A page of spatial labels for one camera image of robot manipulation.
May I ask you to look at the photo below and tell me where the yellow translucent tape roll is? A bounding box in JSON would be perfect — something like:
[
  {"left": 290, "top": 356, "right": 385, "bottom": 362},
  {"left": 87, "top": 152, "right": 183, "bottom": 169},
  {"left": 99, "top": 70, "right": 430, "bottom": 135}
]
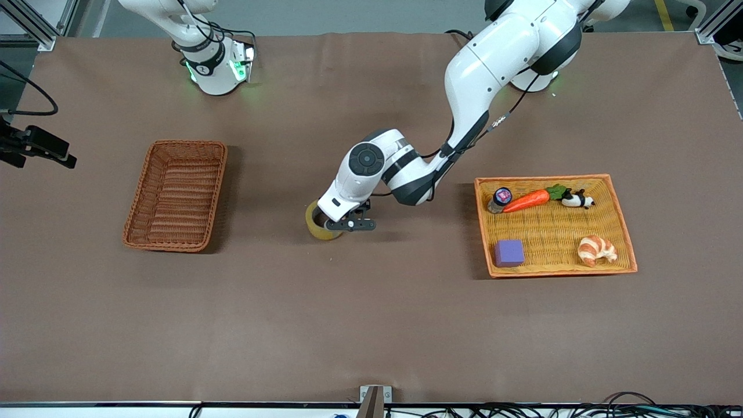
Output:
[{"left": 305, "top": 199, "right": 345, "bottom": 242}]

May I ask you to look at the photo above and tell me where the brown wicker basket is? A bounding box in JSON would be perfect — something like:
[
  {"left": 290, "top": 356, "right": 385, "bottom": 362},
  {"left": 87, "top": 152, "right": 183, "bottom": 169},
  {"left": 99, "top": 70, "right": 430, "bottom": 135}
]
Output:
[{"left": 122, "top": 139, "right": 228, "bottom": 254}]

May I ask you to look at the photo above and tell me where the orange yellow wicker basket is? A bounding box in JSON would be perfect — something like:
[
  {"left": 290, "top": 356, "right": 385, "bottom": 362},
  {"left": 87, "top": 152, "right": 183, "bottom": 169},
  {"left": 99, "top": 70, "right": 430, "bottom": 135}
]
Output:
[{"left": 474, "top": 174, "right": 639, "bottom": 279}]

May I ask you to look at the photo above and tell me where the brown table cover sheet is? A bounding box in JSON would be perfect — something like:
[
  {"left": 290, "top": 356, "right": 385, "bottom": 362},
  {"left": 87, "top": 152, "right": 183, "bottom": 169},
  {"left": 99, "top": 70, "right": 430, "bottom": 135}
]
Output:
[{"left": 0, "top": 31, "right": 743, "bottom": 406}]

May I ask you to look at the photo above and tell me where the small jar with pink lid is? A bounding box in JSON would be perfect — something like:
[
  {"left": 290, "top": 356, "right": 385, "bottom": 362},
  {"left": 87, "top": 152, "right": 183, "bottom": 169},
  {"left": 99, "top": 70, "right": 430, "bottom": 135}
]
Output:
[{"left": 487, "top": 186, "right": 514, "bottom": 215}]

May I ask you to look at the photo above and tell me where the purple foam cube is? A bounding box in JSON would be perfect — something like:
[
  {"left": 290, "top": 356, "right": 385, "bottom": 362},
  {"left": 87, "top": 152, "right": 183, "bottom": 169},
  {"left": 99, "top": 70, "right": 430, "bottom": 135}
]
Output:
[{"left": 493, "top": 239, "right": 526, "bottom": 269}]

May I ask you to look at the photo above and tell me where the orange toy carrot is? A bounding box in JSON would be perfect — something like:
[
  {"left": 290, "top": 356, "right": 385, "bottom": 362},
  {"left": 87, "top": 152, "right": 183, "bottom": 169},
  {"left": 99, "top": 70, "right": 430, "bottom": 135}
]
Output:
[{"left": 502, "top": 183, "right": 573, "bottom": 214}]

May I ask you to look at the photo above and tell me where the black white panda figure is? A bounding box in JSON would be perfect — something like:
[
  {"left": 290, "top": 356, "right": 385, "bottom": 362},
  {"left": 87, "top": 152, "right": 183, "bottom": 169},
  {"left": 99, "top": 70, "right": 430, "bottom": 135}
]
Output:
[{"left": 561, "top": 188, "right": 596, "bottom": 210}]

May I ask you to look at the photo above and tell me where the toy croissant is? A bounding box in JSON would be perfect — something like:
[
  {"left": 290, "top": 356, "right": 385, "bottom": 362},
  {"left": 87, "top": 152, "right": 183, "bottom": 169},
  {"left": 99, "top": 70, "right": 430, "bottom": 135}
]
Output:
[{"left": 577, "top": 235, "right": 618, "bottom": 268}]

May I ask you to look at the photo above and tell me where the black white round object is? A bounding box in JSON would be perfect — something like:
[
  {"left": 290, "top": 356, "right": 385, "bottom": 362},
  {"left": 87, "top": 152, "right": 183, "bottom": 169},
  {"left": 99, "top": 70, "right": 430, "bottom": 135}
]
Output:
[{"left": 712, "top": 20, "right": 743, "bottom": 62}]

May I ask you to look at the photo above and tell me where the metal bracket at table edge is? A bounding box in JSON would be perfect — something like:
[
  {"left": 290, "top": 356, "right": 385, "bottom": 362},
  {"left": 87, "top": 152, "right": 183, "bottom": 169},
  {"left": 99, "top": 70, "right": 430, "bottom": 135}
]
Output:
[{"left": 357, "top": 384, "right": 394, "bottom": 418}]

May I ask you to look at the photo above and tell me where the black right arm base cable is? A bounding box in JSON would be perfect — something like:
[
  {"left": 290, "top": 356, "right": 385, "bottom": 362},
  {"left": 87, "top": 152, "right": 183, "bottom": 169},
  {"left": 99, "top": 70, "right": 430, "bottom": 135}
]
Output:
[{"left": 171, "top": 0, "right": 258, "bottom": 64}]

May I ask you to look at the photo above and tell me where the black cable bundle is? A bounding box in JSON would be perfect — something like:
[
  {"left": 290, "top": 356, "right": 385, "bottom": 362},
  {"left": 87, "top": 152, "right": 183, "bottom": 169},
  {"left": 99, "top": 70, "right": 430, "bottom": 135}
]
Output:
[{"left": 383, "top": 391, "right": 743, "bottom": 418}]

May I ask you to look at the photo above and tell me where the black looped cable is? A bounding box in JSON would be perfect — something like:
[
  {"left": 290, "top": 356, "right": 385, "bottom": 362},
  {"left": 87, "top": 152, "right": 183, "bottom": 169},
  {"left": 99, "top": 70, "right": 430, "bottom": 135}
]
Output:
[{"left": 0, "top": 58, "right": 60, "bottom": 117}]

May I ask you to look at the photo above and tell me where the aluminium frame profile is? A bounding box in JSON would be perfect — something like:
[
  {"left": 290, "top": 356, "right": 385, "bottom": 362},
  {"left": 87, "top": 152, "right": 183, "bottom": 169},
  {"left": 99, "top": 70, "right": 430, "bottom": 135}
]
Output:
[
  {"left": 0, "top": 0, "right": 80, "bottom": 52},
  {"left": 693, "top": 0, "right": 743, "bottom": 45}
]

